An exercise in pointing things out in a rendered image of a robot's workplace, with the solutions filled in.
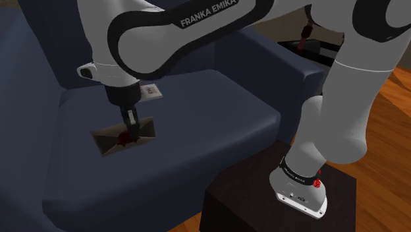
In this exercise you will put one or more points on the dark blue sofa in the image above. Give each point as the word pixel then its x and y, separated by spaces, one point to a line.
pixel 208 128

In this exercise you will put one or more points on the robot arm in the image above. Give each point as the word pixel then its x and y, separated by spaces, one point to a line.
pixel 346 106

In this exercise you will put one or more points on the beige envelope with red seal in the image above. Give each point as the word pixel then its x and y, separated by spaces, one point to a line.
pixel 145 128

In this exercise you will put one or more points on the white printed card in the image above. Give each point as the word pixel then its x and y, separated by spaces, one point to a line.
pixel 151 91

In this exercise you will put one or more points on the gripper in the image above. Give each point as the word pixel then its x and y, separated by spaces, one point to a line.
pixel 122 94

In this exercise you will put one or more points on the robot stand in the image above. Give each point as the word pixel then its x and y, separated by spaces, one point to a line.
pixel 244 192

